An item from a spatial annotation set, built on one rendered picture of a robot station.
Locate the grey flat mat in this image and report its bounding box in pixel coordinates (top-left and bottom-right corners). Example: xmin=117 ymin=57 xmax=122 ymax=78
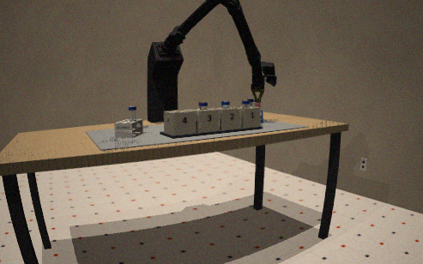
xmin=85 ymin=123 xmax=308 ymax=151

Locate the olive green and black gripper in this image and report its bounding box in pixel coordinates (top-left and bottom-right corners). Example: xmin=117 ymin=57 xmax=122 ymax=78
xmin=251 ymin=75 xmax=264 ymax=103

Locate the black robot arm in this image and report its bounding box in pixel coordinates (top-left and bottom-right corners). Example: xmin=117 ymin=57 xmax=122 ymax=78
xmin=156 ymin=0 xmax=276 ymax=87

